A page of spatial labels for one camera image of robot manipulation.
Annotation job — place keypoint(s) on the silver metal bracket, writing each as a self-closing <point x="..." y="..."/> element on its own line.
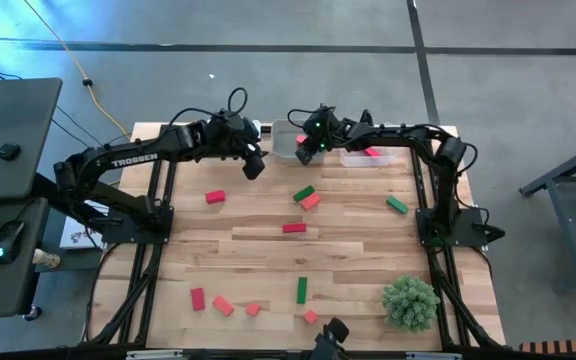
<point x="153" y="355"/>
<point x="433" y="356"/>

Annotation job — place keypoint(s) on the white plastic bin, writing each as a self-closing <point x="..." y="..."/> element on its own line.
<point x="256" y="124"/>

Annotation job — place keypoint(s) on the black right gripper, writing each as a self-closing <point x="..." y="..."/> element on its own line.
<point x="325" y="131"/>

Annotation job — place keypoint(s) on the black desk caster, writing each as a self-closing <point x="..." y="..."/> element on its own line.
<point x="33" y="313"/>

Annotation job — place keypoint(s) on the white printed paper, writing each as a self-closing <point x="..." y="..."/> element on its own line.
<point x="75" y="235"/>

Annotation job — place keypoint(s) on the grey plastic bin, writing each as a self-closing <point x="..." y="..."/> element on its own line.
<point x="283" y="142"/>

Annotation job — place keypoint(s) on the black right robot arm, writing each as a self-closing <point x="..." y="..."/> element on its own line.
<point x="403" y="132"/>

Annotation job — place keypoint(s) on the artificial green plant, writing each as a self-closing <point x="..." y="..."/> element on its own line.
<point x="410" y="304"/>

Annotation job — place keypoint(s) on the clear plastic bin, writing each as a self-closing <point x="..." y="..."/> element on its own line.
<point x="385" y="159"/>

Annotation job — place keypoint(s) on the orange black striped bar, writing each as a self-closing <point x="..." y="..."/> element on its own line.
<point x="563" y="345"/>

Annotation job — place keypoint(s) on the dark grey desk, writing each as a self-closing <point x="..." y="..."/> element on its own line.
<point x="13" y="115"/>

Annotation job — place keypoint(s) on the small pink block lower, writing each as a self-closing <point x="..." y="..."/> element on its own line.
<point x="253" y="309"/>

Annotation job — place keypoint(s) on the grey metal cart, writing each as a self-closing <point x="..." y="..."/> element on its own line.
<point x="568" y="169"/>

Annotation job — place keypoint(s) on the small black desk device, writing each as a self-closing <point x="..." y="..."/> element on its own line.
<point x="7" y="151"/>

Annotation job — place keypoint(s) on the black computer mouse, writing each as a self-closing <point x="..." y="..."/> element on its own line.
<point x="10" y="237"/>

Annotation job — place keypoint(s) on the small orange wooden block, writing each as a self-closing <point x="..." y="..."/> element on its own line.
<point x="310" y="316"/>

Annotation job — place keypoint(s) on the red wooden block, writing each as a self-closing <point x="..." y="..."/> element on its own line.
<point x="197" y="299"/>
<point x="294" y="228"/>
<point x="215" y="196"/>
<point x="372" y="152"/>

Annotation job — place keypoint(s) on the small beige object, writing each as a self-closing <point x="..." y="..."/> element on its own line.
<point x="46" y="258"/>

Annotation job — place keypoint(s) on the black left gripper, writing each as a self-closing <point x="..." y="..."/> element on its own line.
<point x="228" y="135"/>

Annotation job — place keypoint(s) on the black aluminium table frame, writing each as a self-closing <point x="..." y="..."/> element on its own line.
<point x="143" y="300"/>

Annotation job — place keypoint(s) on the teal green wooden block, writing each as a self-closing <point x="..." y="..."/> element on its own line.
<point x="397" y="204"/>

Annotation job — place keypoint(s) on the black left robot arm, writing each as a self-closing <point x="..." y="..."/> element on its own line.
<point x="98" y="165"/>

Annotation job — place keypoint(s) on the black frame clamp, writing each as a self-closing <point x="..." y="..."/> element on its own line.
<point x="366" y="117"/>

